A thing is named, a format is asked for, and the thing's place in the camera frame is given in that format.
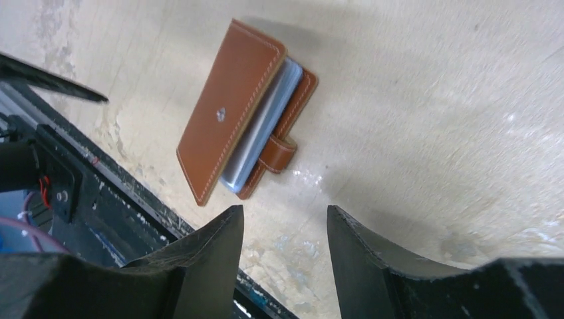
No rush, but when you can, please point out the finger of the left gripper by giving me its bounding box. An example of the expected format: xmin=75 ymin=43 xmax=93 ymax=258
xmin=1 ymin=53 xmax=108 ymax=103

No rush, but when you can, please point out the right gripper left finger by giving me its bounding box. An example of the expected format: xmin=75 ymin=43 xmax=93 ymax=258
xmin=1 ymin=205 xmax=244 ymax=318

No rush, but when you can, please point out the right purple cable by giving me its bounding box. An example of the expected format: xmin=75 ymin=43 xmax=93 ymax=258
xmin=0 ymin=191 xmax=71 ymax=255

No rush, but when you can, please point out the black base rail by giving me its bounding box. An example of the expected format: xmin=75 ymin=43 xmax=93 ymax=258
xmin=1 ymin=84 xmax=293 ymax=318

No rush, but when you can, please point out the brown leather card holder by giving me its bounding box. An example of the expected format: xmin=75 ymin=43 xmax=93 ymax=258
xmin=176 ymin=19 xmax=319 ymax=206

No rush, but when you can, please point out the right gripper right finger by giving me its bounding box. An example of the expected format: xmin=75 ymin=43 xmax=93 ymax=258
xmin=327 ymin=205 xmax=563 ymax=318

